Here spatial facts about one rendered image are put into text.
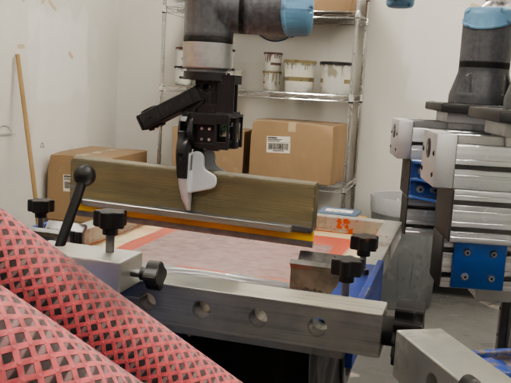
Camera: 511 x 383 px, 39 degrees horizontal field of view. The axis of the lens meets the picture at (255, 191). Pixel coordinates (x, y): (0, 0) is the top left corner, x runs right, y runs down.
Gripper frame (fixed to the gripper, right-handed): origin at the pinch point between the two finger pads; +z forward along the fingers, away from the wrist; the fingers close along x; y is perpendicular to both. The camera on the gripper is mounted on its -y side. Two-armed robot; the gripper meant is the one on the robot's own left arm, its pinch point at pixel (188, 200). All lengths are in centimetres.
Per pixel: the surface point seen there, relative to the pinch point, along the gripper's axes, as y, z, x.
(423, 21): 9, -62, 365
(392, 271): 7, 86, 313
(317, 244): 13.4, 13.7, 39.6
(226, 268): 2.8, 13.6, 11.7
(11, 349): 25, -8, -82
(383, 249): 28.3, 10.3, 26.1
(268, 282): 12.3, 13.1, 4.8
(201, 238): -9.5, 13.6, 31.9
